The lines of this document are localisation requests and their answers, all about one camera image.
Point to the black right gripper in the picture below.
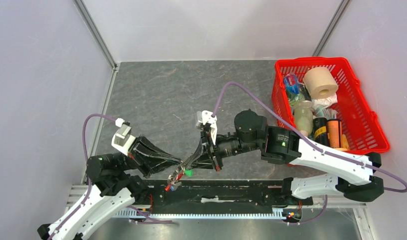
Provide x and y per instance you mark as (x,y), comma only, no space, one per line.
(204,162)

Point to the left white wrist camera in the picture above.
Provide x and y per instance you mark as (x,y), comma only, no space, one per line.
(123,140)

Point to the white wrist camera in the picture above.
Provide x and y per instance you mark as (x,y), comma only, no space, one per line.
(123,140)
(207,122)

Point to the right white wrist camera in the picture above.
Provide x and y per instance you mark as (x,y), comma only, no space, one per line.
(207,122)

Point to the white crumpled tissue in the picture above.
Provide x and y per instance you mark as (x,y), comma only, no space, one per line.
(323,103)

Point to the translucent plastic bottle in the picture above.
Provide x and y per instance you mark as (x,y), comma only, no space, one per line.
(303,119)

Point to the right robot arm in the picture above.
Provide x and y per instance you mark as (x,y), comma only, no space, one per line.
(343,174)

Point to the white cable duct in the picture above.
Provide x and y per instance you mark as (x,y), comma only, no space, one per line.
(275,214)

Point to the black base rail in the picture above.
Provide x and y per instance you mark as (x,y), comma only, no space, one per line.
(218,197)

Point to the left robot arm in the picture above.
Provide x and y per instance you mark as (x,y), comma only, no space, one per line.
(110,188)

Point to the red plastic basket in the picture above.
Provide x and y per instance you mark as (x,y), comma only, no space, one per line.
(360,124)

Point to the orange can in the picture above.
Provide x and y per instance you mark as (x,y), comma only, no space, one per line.
(334,132)

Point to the green key tag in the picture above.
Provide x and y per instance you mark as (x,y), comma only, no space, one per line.
(188,173)

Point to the blue snack packet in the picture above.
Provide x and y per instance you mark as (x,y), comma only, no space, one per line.
(291,84)

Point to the black can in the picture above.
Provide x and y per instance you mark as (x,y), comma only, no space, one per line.
(320,133)

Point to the beige toilet paper roll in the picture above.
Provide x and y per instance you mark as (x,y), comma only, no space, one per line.
(320,83)

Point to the red grey key organizer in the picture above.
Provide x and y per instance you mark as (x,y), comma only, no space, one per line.
(174,179)

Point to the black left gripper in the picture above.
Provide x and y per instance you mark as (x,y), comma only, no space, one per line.
(144,153)

